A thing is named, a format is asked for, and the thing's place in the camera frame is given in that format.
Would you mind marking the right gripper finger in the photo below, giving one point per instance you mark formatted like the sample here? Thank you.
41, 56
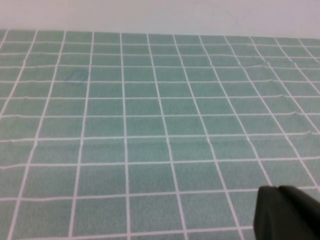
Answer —
287, 215

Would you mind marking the green checkered tablecloth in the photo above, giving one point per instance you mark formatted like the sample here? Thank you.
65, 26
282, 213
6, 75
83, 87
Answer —
150, 112

